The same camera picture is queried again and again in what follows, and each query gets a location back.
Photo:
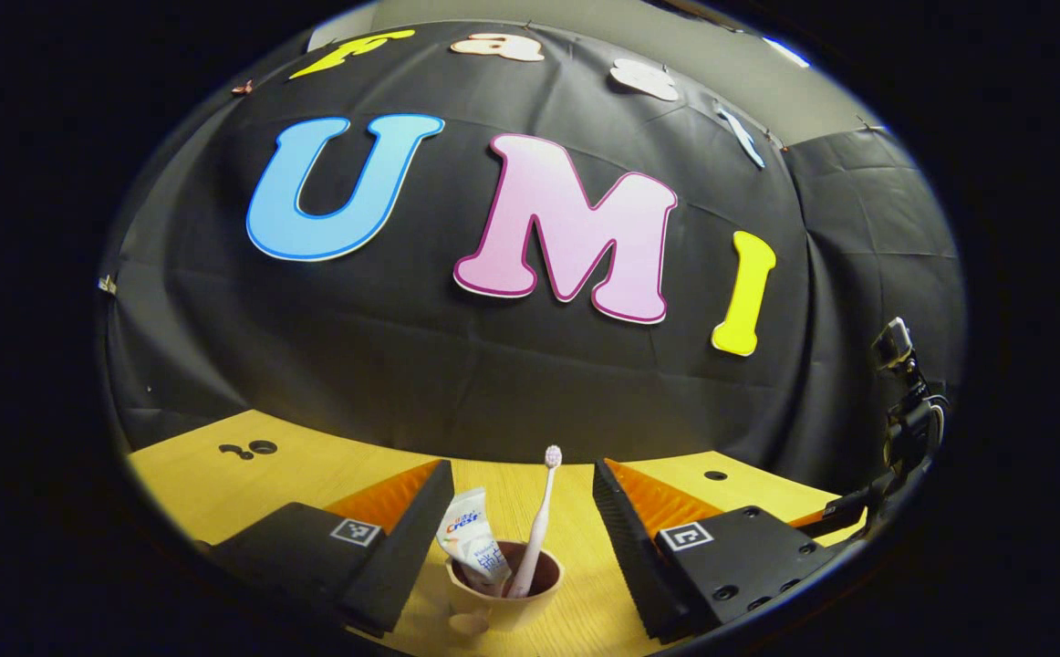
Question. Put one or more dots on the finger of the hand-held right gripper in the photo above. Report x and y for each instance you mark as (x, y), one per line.
(836, 516)

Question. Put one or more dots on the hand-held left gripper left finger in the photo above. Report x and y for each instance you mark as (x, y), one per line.
(411, 538)

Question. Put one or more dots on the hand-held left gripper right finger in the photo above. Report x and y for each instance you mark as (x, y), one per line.
(630, 543)

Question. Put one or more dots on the white toothpaste tube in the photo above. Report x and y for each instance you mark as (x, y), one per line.
(471, 534)

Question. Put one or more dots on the pink toothbrush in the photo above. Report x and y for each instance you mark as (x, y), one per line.
(539, 520)

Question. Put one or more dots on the beige cup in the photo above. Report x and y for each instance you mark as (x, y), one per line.
(516, 611)

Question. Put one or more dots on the wooden desktop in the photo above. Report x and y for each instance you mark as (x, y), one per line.
(576, 529)

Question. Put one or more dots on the black backdrop cloth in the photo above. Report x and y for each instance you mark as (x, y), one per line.
(493, 383)

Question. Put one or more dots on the white cloth clip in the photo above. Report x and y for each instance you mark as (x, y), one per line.
(107, 285)

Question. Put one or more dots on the red cloth clip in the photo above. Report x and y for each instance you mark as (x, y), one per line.
(242, 88)

